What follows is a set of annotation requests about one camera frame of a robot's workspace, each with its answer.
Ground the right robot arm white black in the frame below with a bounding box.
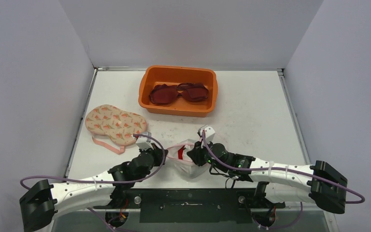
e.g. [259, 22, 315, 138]
[186, 142, 348, 214]

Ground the floral padded bra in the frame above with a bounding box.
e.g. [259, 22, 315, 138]
[84, 104, 148, 155]

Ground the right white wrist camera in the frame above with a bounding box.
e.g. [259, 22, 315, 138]
[198, 125, 215, 141]

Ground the purple cable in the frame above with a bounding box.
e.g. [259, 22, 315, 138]
[19, 133, 168, 232]
[200, 130, 365, 231]

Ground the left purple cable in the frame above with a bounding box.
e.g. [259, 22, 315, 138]
[19, 133, 168, 232]

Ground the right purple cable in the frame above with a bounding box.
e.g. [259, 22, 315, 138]
[200, 130, 365, 231]

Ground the white mesh laundry bag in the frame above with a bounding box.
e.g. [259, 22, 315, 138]
[167, 139, 209, 179]

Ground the aluminium front rail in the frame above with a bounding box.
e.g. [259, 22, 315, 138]
[48, 188, 335, 212]

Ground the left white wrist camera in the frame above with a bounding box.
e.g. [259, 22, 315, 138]
[135, 131, 153, 150]

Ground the dark red bra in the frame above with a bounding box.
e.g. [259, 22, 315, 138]
[149, 83, 209, 105]

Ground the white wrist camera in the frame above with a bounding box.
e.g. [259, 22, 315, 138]
[135, 131, 153, 150]
[198, 125, 215, 141]

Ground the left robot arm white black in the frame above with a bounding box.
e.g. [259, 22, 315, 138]
[19, 144, 168, 232]

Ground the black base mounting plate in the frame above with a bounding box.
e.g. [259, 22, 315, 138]
[97, 188, 285, 224]

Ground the orange plastic tub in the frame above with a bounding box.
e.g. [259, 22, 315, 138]
[138, 65, 218, 117]

